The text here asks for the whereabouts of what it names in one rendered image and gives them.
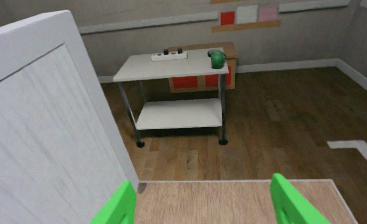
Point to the grey panel wall with slot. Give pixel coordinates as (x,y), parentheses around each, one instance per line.
(61,154)

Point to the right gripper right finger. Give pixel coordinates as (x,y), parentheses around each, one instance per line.
(290,206)

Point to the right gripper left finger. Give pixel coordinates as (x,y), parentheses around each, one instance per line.
(120,208)

